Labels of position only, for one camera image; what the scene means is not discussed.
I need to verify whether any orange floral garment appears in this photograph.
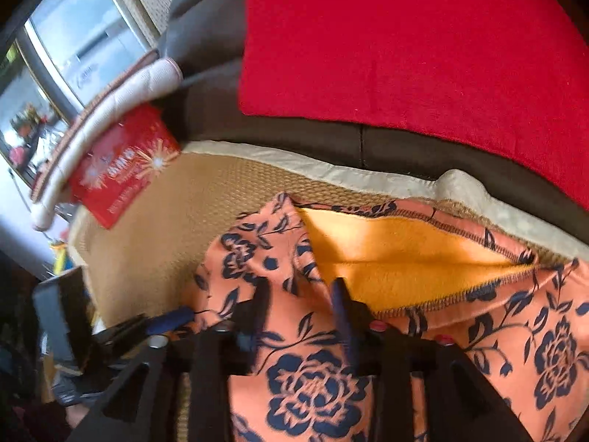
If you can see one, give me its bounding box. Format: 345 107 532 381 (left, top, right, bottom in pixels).
184 193 588 441

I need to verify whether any woven straw mat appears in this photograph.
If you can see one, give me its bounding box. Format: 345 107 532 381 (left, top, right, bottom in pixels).
67 140 589 442

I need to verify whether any glass window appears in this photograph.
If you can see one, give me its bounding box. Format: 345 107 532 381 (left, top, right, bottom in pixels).
1 0 150 185

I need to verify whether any dark brown sofa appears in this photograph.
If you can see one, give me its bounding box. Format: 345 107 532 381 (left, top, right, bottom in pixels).
159 0 588 242

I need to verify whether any red printed bag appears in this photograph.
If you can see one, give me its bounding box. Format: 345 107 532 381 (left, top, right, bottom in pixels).
69 104 181 229

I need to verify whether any red cushion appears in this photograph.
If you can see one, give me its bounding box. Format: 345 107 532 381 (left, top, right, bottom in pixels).
240 0 588 206

